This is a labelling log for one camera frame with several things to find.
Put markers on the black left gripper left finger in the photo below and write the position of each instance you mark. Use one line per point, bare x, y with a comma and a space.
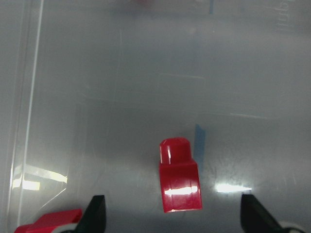
94, 217

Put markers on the clear plastic storage box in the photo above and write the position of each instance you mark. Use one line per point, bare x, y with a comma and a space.
90, 88

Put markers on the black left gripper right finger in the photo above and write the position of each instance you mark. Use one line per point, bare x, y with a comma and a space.
255, 218

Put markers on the red block carried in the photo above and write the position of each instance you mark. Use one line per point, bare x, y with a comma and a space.
179, 176

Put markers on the red block near box wall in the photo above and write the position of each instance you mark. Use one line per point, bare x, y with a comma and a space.
49, 222

